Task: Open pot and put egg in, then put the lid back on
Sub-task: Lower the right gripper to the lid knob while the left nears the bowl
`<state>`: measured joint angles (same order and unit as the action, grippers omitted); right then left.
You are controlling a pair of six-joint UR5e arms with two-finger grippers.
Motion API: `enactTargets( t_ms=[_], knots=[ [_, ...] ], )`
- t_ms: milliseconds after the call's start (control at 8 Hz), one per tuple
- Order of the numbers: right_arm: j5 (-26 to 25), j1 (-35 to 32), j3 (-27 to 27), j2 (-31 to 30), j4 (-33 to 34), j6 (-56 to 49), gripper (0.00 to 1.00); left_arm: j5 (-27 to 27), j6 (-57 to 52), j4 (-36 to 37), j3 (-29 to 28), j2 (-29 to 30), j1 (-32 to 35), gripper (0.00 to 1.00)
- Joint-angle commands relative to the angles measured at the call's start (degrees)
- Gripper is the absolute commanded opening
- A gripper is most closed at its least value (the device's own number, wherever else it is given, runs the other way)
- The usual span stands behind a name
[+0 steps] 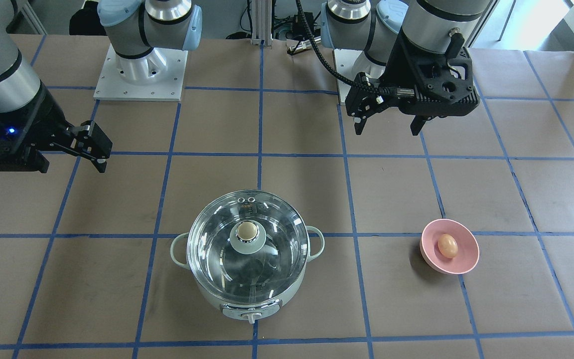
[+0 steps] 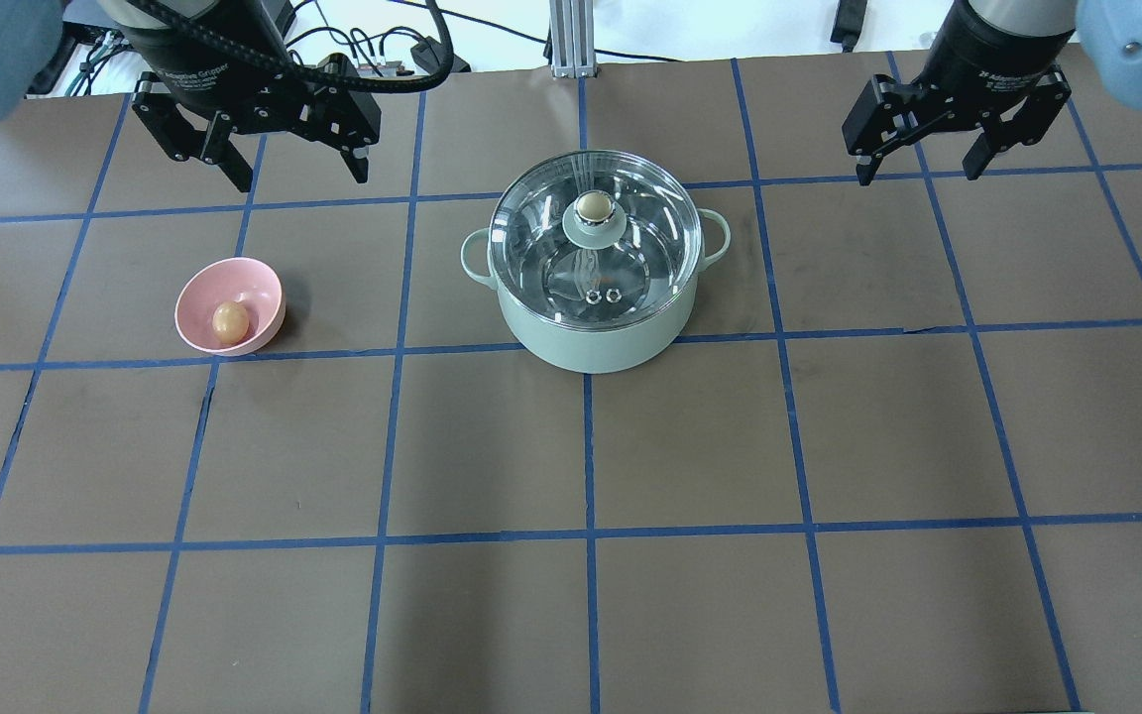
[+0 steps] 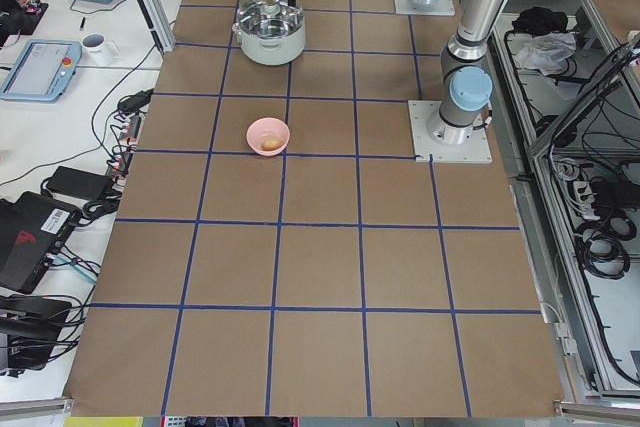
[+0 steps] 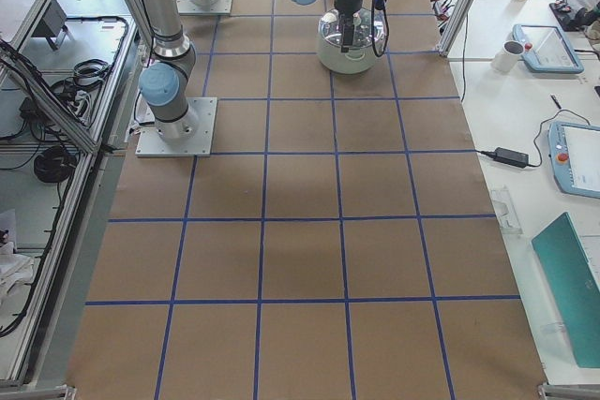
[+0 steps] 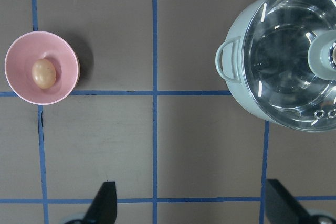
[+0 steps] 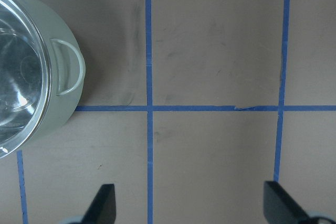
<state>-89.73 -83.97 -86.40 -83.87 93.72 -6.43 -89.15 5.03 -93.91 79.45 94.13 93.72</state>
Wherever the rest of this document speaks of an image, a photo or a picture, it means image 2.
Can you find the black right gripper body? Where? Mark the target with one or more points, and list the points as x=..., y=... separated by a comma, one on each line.
x=999, y=58

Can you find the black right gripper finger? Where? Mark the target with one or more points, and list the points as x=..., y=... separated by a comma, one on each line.
x=1027, y=126
x=878, y=123

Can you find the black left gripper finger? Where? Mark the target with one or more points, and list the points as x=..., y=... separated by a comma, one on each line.
x=348, y=123
x=184, y=134

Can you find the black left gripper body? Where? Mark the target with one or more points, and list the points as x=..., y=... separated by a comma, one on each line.
x=196, y=61

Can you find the brown egg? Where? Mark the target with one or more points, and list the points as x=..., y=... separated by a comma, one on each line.
x=229, y=323

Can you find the glass pot lid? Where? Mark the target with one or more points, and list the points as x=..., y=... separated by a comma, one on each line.
x=596, y=240

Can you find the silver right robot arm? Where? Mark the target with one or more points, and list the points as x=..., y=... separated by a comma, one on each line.
x=1110, y=33

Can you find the pink bowl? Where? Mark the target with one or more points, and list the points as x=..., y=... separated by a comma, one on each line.
x=242, y=279

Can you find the aluminium frame post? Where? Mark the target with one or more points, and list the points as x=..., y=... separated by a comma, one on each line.
x=570, y=41

